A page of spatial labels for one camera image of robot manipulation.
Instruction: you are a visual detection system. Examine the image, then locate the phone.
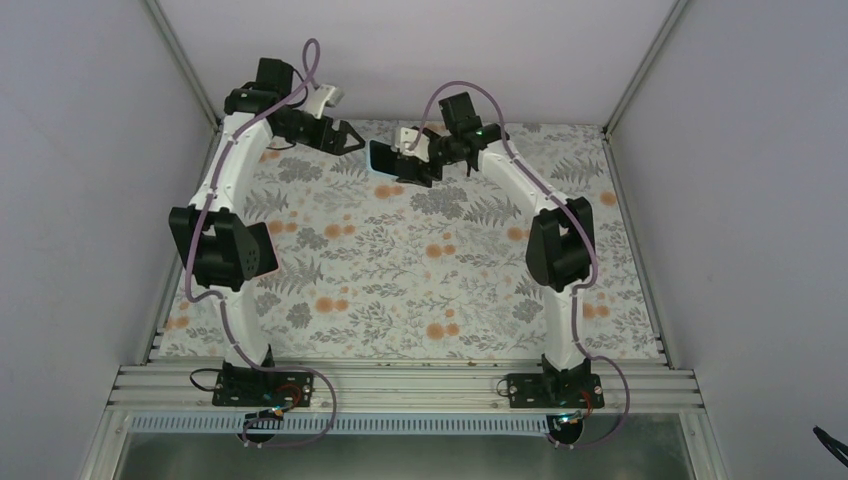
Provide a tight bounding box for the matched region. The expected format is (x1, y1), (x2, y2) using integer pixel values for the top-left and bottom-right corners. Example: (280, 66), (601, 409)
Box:
(366, 140), (400, 179)
(257, 222), (279, 276)

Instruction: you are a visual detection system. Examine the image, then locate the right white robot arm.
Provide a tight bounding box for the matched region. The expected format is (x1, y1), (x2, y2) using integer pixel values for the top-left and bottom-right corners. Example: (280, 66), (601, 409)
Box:
(390, 93), (604, 409)

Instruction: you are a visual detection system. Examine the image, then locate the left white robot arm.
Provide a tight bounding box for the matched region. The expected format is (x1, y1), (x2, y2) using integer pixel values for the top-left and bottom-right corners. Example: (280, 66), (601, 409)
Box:
(168, 58), (365, 415)

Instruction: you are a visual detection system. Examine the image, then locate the phone in pink case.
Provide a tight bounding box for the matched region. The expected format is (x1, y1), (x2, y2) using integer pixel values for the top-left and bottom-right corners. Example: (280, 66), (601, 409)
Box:
(257, 222), (279, 276)

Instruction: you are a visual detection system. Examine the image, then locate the floral patterned table mat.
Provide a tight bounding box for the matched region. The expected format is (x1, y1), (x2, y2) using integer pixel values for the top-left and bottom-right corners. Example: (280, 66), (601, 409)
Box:
(158, 117), (664, 362)

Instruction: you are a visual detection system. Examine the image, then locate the black object at edge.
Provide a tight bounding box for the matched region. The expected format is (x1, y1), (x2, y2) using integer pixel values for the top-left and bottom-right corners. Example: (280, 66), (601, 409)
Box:
(812, 426), (848, 467)

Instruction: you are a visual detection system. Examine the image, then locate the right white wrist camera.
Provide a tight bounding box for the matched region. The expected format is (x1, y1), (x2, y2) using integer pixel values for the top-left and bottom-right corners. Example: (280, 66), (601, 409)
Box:
(393, 127), (429, 159)

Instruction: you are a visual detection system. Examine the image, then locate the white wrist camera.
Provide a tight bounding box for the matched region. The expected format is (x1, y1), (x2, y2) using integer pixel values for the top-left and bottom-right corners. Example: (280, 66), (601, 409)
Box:
(303, 84), (344, 120)
(393, 127), (429, 159)

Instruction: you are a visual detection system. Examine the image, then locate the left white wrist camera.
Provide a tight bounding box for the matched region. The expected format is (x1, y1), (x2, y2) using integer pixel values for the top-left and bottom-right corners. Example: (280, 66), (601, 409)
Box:
(303, 84), (344, 120)

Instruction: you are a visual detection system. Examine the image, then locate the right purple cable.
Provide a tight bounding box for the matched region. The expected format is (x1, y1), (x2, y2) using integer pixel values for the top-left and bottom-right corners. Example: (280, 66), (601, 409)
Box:
(409, 80), (632, 450)

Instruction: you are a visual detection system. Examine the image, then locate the left aluminium corner post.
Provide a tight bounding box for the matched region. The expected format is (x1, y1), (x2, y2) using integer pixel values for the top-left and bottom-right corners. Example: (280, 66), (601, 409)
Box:
(141, 0), (220, 130)

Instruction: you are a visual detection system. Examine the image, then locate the aluminium corner post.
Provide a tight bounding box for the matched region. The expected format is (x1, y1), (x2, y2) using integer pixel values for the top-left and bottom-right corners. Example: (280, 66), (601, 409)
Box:
(603, 0), (690, 138)
(141, 0), (220, 130)

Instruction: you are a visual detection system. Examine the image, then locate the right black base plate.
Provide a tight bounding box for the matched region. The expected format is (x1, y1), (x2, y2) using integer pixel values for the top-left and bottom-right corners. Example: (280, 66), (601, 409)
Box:
(506, 372), (605, 409)

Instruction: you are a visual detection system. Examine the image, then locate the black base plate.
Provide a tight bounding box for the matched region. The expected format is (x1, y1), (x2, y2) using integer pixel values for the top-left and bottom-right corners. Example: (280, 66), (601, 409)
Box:
(211, 363), (314, 409)
(506, 372), (605, 409)

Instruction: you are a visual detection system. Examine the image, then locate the right aluminium corner post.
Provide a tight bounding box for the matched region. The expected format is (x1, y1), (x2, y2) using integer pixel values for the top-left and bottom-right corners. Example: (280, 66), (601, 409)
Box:
(603, 0), (690, 138)

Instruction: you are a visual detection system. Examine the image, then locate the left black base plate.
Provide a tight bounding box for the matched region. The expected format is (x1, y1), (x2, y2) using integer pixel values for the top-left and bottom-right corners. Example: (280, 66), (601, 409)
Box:
(211, 363), (314, 409)

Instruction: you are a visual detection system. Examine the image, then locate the aluminium rail frame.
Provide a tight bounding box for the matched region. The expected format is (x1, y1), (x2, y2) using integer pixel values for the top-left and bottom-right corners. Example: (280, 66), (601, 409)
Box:
(105, 331), (705, 435)

